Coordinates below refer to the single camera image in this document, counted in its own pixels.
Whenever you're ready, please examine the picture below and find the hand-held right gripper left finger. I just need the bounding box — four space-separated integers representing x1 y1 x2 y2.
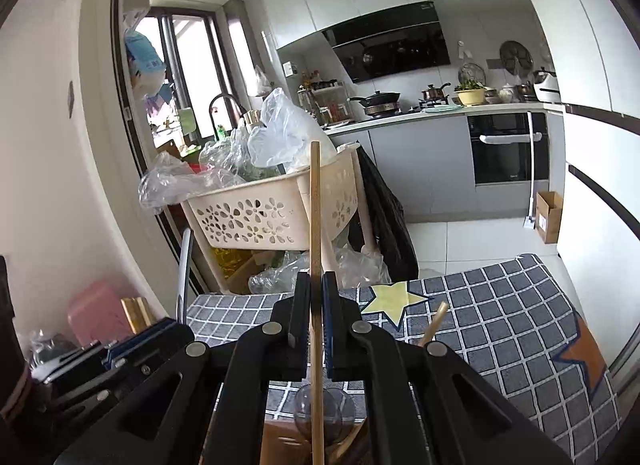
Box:
55 272 312 465

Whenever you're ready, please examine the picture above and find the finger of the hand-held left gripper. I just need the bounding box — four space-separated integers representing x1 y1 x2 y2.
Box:
42 340 131 421
102 320 195 396

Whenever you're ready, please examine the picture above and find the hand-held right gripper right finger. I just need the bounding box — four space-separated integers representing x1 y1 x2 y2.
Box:
322 272 573 465

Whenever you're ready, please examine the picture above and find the wooden chopstick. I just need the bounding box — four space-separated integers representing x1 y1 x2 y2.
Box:
121 297 156 336
419 302 449 347
309 141 326 465

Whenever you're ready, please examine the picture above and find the grey utensil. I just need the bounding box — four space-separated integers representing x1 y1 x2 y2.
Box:
176 228 194 322

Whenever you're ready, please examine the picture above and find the grey spoon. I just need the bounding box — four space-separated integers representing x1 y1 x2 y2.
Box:
294 385 357 441

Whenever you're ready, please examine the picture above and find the beige utensil cup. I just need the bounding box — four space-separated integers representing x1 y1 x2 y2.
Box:
262 415 371 465

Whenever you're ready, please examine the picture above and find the plastic bag on floor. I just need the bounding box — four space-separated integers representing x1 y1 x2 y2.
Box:
27 330 76 371

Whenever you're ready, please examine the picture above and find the large pink plastic stool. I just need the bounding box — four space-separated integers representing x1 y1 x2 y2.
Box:
67 280 133 346

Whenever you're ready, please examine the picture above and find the black hanging bag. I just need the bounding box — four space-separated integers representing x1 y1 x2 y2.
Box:
356 145 420 281

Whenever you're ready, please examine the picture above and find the beige perforated basket cart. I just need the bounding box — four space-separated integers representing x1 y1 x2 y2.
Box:
180 148 381 296

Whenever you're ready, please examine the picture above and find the crumpled clear plastic bag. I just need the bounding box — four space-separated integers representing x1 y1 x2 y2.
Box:
139 152 246 213

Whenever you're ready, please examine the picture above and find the grey checked tablecloth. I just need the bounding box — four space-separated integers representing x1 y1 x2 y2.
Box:
187 252 621 465

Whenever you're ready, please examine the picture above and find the large clear plastic bag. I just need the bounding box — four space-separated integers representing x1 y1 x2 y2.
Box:
247 88 336 168

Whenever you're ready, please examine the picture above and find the spice rack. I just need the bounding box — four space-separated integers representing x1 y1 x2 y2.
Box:
297 80 351 126

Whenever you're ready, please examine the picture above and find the black frying pan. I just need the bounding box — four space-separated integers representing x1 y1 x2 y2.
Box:
347 90 402 116

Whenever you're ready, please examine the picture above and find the black kitchen faucet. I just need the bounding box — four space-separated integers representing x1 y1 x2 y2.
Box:
208 94 241 141

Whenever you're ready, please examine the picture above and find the cardboard box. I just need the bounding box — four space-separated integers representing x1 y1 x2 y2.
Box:
535 190 564 244

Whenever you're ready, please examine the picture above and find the black built-in oven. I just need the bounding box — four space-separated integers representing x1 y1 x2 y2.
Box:
467 112 548 186

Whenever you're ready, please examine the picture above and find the white pole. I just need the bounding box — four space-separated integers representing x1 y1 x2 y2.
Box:
522 112 538 228

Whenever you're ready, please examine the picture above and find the steel cooking pot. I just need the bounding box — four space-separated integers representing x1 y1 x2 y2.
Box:
421 82 452 102

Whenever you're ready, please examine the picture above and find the blue and white bag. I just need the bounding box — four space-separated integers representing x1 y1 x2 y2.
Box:
125 30 166 96

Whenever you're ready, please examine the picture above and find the black range hood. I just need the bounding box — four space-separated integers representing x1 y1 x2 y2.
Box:
321 1 452 84

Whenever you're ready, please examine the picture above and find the white rice cooker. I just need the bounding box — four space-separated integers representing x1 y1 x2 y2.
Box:
532 68 560 103

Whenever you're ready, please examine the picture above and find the round metal rack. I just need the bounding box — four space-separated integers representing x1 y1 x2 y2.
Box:
500 40 533 78

